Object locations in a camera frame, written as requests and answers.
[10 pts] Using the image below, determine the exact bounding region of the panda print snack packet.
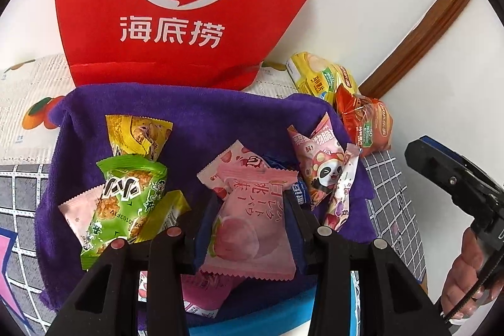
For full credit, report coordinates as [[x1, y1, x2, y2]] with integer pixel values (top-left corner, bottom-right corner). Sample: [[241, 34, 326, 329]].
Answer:
[[287, 111, 351, 211]]

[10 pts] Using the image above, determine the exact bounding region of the green snack packet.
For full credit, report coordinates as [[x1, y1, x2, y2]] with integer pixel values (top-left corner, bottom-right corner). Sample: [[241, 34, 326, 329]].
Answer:
[[80, 156, 168, 270]]

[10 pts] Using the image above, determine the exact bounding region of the blue tissue pack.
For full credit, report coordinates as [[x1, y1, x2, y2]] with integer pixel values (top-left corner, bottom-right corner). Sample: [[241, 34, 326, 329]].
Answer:
[[187, 271, 361, 336]]

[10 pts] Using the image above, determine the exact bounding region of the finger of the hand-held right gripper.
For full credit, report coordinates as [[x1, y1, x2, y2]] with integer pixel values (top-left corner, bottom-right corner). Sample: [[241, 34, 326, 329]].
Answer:
[[418, 136, 504, 199], [405, 141, 493, 227]]

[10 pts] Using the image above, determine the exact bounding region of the long pink candy packet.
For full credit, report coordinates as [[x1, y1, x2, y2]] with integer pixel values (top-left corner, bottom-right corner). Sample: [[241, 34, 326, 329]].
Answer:
[[323, 142, 361, 232]]

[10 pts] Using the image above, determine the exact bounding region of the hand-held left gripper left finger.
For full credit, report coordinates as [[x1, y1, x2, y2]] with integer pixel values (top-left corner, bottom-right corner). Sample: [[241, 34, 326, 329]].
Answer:
[[55, 192, 221, 336]]

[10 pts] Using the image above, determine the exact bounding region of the blue snack packet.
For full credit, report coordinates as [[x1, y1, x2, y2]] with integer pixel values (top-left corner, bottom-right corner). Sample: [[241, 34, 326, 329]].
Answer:
[[262, 153, 312, 207]]

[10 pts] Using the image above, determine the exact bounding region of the red paper bag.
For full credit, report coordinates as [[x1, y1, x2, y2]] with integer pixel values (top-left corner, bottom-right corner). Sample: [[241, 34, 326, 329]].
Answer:
[[54, 0, 363, 90]]

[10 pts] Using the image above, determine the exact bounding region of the orange chips bag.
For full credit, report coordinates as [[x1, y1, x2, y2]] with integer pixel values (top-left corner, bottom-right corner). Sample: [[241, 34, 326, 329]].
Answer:
[[334, 82, 393, 157]]

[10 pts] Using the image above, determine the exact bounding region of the peach print pink packet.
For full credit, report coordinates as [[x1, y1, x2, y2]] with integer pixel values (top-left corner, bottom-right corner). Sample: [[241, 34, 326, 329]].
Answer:
[[196, 140, 299, 281]]

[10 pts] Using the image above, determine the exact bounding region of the brown wooden door frame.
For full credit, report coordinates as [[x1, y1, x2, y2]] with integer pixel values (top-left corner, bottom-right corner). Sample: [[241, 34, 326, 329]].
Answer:
[[358, 0, 479, 98]]

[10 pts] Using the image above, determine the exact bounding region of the yellow snack packet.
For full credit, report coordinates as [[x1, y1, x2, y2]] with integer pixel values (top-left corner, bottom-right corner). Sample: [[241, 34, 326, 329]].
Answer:
[[106, 115, 174, 160]]

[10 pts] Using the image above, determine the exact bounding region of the purple towel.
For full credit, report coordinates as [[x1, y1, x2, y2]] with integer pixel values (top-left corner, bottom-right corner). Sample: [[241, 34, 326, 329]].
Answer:
[[33, 83, 376, 315]]

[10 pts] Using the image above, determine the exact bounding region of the grey checkered bedsheet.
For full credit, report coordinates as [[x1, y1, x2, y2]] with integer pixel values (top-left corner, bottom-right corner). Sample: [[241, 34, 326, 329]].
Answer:
[[0, 151, 428, 336]]

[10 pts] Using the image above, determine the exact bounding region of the yellow chips bag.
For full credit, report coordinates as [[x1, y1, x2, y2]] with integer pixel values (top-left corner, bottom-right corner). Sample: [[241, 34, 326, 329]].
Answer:
[[287, 52, 359, 102]]

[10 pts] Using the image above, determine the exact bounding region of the magenta snack packet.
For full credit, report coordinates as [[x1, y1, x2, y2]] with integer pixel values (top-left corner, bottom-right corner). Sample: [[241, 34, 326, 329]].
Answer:
[[128, 190, 241, 318]]

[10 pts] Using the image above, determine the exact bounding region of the pale pink snack packet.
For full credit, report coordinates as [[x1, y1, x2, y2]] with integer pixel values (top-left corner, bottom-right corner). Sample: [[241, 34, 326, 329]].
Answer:
[[58, 186, 105, 248]]

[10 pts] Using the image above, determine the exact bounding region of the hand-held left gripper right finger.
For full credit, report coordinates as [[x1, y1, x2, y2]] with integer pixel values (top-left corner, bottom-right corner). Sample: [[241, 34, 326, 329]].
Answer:
[[283, 190, 451, 336]]

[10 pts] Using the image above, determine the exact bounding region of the person's right hand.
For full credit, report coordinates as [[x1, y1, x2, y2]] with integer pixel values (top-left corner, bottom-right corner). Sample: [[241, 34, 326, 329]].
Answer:
[[439, 231, 501, 320]]

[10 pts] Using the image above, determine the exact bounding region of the pink paper star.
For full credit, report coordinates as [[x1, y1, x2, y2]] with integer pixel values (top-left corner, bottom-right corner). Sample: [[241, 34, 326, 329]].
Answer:
[[0, 228, 18, 325]]

